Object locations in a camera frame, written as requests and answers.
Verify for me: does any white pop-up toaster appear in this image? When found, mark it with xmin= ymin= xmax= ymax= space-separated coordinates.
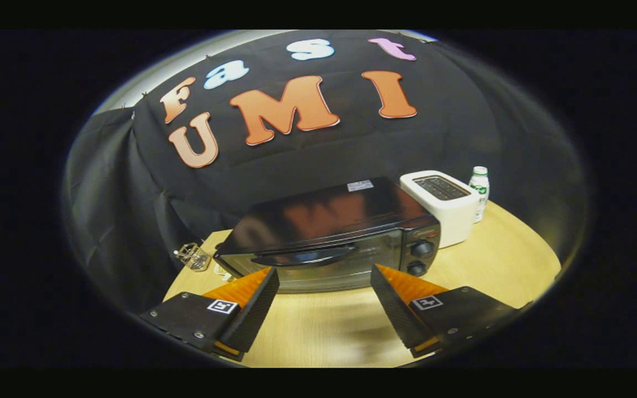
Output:
xmin=400 ymin=170 xmax=479 ymax=249

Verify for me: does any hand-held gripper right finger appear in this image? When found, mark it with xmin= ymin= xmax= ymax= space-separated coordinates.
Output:
xmin=370 ymin=263 xmax=518 ymax=358

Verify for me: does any black toaster oven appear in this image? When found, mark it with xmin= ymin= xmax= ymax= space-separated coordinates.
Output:
xmin=213 ymin=176 xmax=442 ymax=294

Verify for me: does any white bottle green label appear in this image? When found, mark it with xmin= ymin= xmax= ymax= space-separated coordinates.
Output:
xmin=468 ymin=166 xmax=490 ymax=223

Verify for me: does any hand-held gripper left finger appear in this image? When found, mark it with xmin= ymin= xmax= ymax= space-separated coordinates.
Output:
xmin=139 ymin=266 xmax=280 ymax=363

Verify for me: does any black backdrop cloth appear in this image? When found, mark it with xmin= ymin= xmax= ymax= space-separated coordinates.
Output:
xmin=63 ymin=30 xmax=591 ymax=316

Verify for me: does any small wire rack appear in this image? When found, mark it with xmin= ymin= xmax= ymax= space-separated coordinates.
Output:
xmin=174 ymin=242 xmax=212 ymax=272

